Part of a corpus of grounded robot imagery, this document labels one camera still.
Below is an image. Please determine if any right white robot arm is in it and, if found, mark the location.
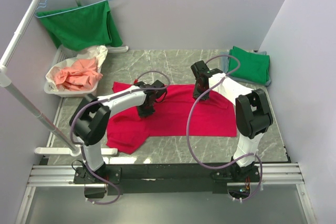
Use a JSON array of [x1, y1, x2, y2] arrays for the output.
[[186, 60, 273, 182]]

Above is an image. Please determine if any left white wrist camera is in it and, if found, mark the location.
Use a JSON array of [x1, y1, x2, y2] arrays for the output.
[[133, 79, 144, 87]]

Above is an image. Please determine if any red t-shirt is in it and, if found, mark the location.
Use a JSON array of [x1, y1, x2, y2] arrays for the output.
[[107, 84, 237, 154]]

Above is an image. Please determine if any peach t-shirt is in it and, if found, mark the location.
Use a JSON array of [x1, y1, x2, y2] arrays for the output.
[[54, 58, 103, 91]]

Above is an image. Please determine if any black base beam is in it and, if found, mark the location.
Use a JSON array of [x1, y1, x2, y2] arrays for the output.
[[73, 161, 266, 198]]

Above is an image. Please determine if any white cloth in basket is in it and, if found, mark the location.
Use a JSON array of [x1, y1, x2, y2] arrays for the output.
[[46, 46, 108, 92]]

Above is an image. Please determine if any white clothes rack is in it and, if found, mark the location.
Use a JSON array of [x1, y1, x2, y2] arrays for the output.
[[0, 0, 129, 156]]

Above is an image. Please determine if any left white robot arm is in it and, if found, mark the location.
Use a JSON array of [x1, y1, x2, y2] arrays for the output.
[[69, 80, 167, 183]]

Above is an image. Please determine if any hanging green t-shirt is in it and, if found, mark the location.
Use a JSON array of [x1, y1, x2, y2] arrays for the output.
[[36, 1, 123, 51]]

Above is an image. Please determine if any white laundry basket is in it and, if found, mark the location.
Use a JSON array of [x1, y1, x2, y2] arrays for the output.
[[44, 44, 107, 98]]

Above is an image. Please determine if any aluminium rail frame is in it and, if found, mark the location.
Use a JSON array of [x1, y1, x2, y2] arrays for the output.
[[15, 163, 318, 223]]

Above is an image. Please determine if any folded green t-shirt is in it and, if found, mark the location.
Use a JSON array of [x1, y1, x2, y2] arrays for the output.
[[229, 46, 270, 85]]

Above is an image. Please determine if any folded grey-blue t-shirt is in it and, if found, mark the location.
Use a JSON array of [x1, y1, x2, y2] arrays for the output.
[[219, 50, 272, 87]]

